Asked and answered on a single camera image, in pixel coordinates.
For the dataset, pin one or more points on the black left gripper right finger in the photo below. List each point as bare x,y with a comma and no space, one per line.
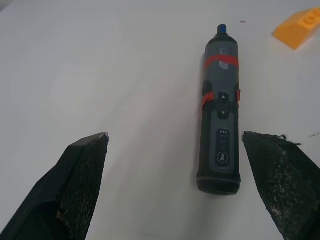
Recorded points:
282,182

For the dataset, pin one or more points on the grey electric screwdriver red tape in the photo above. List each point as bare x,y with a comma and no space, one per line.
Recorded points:
220,117

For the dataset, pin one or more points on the orange plastic block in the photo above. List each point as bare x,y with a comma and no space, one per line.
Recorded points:
298,28

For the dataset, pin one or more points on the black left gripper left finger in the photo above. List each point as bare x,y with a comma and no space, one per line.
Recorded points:
72,185

